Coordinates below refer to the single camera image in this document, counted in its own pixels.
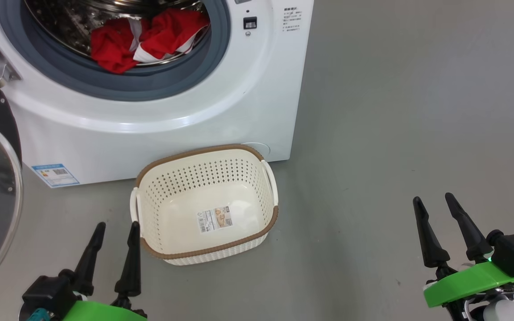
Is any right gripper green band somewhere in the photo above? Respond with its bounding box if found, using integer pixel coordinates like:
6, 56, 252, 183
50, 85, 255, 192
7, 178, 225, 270
412, 193, 514, 321

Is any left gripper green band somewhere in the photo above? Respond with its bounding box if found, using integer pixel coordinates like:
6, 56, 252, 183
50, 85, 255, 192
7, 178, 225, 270
61, 221, 148, 321

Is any red and white garment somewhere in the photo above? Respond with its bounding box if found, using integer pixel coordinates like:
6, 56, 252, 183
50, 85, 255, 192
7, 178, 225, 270
90, 8, 211, 74

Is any cream perforated laundry basket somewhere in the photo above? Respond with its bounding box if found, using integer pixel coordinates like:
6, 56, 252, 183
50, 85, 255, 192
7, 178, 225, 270
130, 144, 279, 266

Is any basket product label sticker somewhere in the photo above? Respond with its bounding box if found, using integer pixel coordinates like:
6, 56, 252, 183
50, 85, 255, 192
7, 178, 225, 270
196, 206, 233, 234

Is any white front-load washing machine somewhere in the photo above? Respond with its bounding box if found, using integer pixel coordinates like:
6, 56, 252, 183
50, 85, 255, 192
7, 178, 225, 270
0, 0, 315, 188

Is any blue energy label sticker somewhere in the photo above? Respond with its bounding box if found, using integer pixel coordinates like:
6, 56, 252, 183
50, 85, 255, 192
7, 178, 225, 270
32, 164, 80, 188

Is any teal cable connector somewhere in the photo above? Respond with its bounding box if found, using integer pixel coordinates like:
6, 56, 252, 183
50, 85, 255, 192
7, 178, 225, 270
27, 308, 54, 321

